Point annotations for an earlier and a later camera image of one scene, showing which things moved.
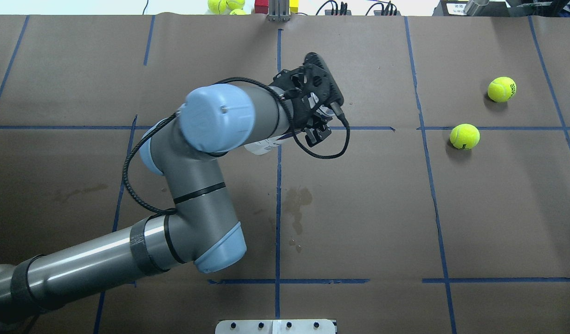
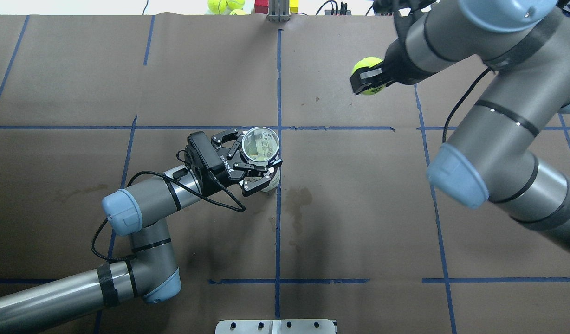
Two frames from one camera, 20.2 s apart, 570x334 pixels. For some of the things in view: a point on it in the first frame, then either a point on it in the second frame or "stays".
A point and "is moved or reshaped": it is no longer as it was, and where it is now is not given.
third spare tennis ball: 233,4 stays
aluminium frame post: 279,11 stays
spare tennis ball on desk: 238,11 stays
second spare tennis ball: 217,7 stays
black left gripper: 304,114 → 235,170
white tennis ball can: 259,147 is moved or reshaped
